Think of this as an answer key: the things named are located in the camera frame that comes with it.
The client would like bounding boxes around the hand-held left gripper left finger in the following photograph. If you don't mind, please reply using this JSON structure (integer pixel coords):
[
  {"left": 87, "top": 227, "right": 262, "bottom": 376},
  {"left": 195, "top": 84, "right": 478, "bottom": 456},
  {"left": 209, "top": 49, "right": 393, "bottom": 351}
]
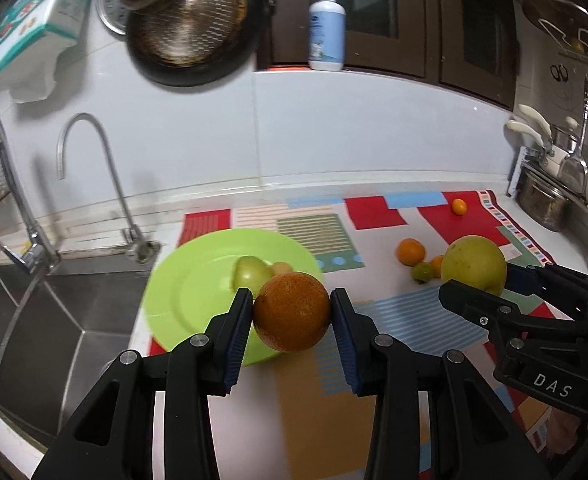
[{"left": 31, "top": 287, "right": 255, "bottom": 480}]

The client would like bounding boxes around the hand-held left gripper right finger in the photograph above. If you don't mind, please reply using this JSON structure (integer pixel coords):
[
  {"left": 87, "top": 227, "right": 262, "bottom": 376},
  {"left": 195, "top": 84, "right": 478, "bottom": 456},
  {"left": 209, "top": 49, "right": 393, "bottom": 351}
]
[{"left": 329, "top": 287, "right": 557, "bottom": 480}]

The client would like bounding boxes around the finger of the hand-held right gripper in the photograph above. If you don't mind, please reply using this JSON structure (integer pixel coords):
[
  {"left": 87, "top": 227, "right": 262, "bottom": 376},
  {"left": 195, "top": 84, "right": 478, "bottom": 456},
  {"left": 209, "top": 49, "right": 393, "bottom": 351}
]
[
  {"left": 504, "top": 261, "right": 588, "bottom": 332},
  {"left": 439, "top": 279, "right": 588, "bottom": 342}
]

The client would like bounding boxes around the yellow-green apple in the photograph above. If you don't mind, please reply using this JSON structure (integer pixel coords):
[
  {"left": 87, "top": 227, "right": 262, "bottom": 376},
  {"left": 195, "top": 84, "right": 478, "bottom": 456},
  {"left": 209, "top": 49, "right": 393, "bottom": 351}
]
[{"left": 440, "top": 235, "right": 508, "bottom": 297}]

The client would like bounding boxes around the large dark orange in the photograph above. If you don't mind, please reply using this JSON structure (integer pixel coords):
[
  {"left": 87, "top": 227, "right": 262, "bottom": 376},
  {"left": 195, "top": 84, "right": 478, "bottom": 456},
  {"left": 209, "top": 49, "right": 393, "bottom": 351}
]
[{"left": 252, "top": 271, "right": 331, "bottom": 352}]

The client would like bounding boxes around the lime green plate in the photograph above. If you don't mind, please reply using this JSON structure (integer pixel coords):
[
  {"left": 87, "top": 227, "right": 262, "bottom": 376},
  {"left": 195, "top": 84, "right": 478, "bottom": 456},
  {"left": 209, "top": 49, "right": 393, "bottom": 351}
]
[{"left": 141, "top": 228, "right": 325, "bottom": 367}]

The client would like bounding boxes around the medium orange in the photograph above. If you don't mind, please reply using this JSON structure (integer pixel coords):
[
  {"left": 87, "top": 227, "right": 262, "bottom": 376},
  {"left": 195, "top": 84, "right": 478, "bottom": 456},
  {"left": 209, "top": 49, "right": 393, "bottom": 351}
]
[{"left": 397, "top": 238, "right": 427, "bottom": 267}]

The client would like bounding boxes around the person's right hand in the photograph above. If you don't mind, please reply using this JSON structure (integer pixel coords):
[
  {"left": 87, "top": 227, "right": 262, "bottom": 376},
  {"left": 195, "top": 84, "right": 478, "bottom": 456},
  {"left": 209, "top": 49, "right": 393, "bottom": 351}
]
[{"left": 548, "top": 405, "right": 588, "bottom": 461}]

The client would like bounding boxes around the green apple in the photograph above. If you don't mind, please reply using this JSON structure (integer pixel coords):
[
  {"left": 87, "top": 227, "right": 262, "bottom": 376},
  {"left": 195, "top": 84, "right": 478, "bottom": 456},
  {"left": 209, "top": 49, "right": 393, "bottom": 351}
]
[{"left": 231, "top": 256, "right": 273, "bottom": 293}]

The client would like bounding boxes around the colourful patchwork mat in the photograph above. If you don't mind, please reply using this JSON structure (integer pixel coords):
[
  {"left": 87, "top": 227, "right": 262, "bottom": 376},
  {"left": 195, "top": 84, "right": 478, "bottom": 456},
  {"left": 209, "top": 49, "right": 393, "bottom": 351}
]
[{"left": 126, "top": 189, "right": 582, "bottom": 480}]

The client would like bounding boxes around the stainless steel pot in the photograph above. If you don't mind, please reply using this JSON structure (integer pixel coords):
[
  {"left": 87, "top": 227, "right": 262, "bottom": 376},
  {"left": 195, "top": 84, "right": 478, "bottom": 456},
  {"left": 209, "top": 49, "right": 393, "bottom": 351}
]
[{"left": 516, "top": 165, "right": 574, "bottom": 233}]

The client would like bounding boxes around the metal ladle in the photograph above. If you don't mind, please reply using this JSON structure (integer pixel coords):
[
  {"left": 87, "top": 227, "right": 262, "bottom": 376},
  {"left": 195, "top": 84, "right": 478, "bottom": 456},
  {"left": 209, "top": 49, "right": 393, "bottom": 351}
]
[{"left": 558, "top": 75, "right": 588, "bottom": 192}]

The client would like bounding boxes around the stainless steel sink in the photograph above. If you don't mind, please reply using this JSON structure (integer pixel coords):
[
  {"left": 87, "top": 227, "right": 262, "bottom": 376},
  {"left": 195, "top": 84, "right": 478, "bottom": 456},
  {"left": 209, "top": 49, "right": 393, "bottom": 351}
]
[{"left": 0, "top": 255, "right": 162, "bottom": 448}]

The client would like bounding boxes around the thin gooseneck faucet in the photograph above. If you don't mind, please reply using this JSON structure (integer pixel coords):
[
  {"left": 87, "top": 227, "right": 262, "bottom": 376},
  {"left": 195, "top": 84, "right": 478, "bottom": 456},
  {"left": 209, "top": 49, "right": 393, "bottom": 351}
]
[{"left": 56, "top": 112, "right": 162, "bottom": 265}]

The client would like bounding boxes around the large chrome faucet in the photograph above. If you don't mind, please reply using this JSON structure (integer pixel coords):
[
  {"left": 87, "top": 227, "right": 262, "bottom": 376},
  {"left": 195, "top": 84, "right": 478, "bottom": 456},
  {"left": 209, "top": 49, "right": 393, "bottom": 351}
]
[{"left": 0, "top": 100, "right": 62, "bottom": 276}]

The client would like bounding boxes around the blue and white pump bottle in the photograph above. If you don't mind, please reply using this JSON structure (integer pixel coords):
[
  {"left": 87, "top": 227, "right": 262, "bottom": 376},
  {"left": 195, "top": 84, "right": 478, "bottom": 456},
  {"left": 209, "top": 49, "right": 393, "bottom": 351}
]
[{"left": 308, "top": 0, "right": 347, "bottom": 72}]

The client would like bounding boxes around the black frying pan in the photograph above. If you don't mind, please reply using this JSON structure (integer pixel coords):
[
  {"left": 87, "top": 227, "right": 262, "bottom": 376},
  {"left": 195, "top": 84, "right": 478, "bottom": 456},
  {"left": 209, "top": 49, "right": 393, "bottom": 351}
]
[{"left": 125, "top": 0, "right": 265, "bottom": 87}]

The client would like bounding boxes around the teal and white tissue pack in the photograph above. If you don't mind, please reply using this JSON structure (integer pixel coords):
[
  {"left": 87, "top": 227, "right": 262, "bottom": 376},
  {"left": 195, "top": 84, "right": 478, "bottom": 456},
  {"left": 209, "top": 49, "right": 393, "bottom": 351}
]
[{"left": 0, "top": 0, "right": 100, "bottom": 86}]

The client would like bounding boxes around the cream-handled saucepan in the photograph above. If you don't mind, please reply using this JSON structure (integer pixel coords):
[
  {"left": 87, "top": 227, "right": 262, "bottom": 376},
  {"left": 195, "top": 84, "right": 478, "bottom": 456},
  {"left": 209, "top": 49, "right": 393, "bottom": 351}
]
[
  {"left": 518, "top": 104, "right": 557, "bottom": 136},
  {"left": 504, "top": 119, "right": 554, "bottom": 161}
]

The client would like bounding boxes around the dark brown window frame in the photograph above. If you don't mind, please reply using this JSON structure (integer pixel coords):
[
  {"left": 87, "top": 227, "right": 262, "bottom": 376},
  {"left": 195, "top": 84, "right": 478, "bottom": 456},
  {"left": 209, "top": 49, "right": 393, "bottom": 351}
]
[{"left": 254, "top": 0, "right": 519, "bottom": 111}]

